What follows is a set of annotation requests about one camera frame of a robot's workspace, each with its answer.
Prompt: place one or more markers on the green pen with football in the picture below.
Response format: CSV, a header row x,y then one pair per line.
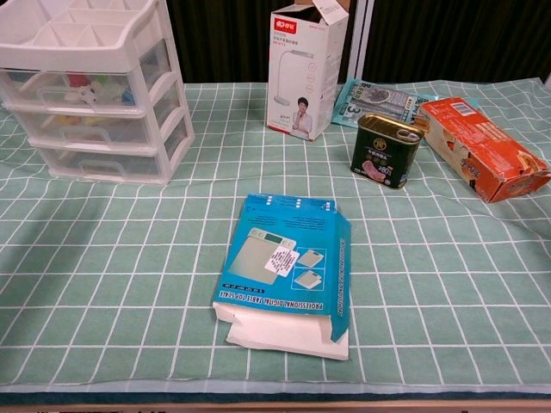
x,y
89,92

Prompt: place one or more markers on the orange carton box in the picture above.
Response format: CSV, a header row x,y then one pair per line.
x,y
482,146

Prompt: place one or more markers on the white frame pole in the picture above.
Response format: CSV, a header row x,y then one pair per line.
x,y
361,38

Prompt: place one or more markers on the white plastic drawer unit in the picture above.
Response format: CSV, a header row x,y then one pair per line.
x,y
150,26

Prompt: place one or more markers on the blue kitchen scale box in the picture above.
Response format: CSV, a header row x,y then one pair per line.
x,y
275,241

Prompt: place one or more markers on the blue plastic piece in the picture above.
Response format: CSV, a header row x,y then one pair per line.
x,y
128,96

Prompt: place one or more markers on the white desk lamp box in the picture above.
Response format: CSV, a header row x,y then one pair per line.
x,y
301,64

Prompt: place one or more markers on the teal snack packet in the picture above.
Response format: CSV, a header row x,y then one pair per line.
x,y
379,101

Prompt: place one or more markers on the green luncheon meat can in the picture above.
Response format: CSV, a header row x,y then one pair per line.
x,y
383,155

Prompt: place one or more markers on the green checked tablecloth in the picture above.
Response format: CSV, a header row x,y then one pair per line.
x,y
129,258

